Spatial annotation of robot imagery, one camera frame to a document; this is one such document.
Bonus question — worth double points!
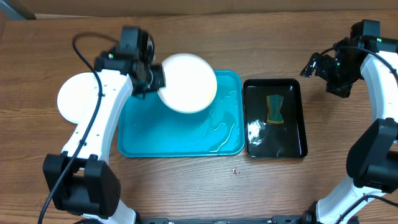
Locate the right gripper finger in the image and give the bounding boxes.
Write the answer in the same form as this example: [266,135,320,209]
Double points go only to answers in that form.
[300,52,321,78]
[326,82,353,98]

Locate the pinkish white plate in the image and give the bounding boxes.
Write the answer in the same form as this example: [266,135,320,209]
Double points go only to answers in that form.
[158,53,218,114]

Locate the green yellow sponge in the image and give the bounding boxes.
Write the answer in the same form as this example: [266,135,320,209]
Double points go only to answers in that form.
[266,95,284,124]

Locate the white plate top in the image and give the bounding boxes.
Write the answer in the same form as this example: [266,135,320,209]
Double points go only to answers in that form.
[57,72,98,124]

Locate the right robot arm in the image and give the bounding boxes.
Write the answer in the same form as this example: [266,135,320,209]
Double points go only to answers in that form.
[299,34,397,223]

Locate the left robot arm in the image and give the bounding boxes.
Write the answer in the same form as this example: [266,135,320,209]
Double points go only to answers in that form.
[38,52,165,223]

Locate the teal plastic tray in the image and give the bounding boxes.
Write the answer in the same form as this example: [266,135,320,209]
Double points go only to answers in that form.
[118,70,245,157]

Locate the black rectangular tray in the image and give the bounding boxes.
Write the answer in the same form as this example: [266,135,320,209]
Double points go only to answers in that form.
[243,78,308,159]

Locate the small debris on table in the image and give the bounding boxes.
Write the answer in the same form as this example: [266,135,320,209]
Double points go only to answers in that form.
[231,165,243,178]

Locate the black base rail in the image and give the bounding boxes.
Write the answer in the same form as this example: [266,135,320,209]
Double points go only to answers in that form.
[136,215,302,224]

